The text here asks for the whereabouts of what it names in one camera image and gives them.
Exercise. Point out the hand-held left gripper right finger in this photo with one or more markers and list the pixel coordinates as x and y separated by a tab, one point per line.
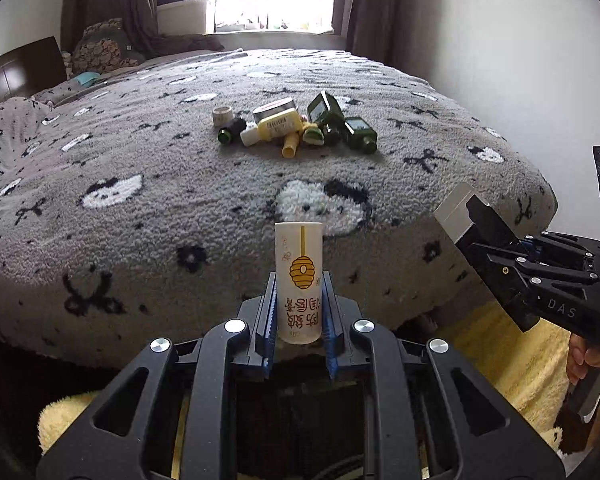
330	332

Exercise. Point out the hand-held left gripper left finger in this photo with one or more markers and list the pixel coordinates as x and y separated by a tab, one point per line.
267	327

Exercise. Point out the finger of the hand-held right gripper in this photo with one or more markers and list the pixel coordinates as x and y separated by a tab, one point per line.
500	280
565	252

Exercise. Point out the white tube with honey print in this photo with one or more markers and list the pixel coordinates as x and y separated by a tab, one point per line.
298	280

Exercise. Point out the black and white carton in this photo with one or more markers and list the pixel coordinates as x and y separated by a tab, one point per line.
485	217

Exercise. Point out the white tape roll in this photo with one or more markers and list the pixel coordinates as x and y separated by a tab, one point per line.
222	115

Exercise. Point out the round metal tin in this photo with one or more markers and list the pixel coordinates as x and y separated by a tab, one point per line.
275	107

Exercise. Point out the person's right hand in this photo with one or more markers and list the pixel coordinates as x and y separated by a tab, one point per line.
577	360

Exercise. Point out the yellow fluffy blanket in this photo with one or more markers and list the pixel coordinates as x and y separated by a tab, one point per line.
505	355

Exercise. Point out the grey printed fleece blanket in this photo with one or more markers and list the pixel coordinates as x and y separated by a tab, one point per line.
230	200

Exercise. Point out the yellow tube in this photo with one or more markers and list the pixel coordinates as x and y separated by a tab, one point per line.
290	145

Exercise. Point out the small dark green bottle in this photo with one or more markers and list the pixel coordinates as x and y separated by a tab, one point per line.
231	131

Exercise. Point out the yellow bottle with white cap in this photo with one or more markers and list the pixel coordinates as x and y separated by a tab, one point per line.
275	127

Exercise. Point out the dark green labelled bottle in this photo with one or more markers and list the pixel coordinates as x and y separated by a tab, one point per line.
360	133

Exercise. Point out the large dark green bottle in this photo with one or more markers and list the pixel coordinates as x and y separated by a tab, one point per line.
325	108

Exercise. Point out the brown curtain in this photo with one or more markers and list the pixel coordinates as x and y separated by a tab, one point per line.
370	5
125	5

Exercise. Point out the teal cloth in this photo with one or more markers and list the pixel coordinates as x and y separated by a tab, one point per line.
86	79

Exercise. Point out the white storage bin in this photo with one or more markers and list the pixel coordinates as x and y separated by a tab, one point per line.
182	17

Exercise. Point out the brown patterned pillow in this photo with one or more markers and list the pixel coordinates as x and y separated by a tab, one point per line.
105	47

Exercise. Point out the light star-patterned quilt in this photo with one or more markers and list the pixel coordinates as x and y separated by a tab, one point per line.
10	125

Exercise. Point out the dark wooden headboard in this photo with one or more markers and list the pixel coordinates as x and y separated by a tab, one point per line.
20	72

